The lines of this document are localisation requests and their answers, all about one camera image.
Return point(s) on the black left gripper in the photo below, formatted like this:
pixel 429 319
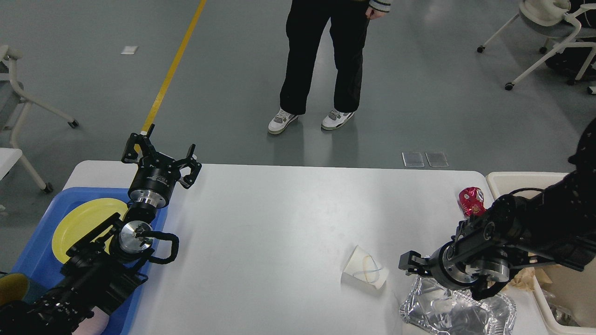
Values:
pixel 157 175

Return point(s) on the clear floor plate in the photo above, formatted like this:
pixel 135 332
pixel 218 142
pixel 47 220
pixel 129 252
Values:
pixel 413 159
pixel 436 159

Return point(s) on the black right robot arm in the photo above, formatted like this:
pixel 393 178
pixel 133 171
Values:
pixel 557 226

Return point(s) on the white folding table frame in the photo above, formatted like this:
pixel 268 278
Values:
pixel 9 57

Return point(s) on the beige plastic bin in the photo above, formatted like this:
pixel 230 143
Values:
pixel 555 284

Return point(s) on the crushed red can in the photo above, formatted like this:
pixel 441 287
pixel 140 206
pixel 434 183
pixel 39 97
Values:
pixel 472 202

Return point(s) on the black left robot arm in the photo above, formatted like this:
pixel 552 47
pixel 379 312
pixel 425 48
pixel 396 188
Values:
pixel 103 267

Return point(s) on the white paper cup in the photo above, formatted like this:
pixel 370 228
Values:
pixel 363 266

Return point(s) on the aluminium foil tray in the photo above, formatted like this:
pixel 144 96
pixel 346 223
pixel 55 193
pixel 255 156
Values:
pixel 440 311

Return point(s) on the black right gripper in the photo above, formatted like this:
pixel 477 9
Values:
pixel 479 273

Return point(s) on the clear floor plate left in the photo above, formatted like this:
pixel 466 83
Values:
pixel 413 159

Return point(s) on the crumpled brown paper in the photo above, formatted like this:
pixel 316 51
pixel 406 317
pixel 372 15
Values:
pixel 529 279

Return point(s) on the clear floor plate right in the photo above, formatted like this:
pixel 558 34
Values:
pixel 436 159

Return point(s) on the yellow plastic plate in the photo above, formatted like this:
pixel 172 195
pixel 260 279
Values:
pixel 80 221

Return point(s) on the teal mug yellow inside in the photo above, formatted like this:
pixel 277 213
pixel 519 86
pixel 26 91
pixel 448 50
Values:
pixel 13 287

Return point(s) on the white office chair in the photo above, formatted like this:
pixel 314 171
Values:
pixel 561 27

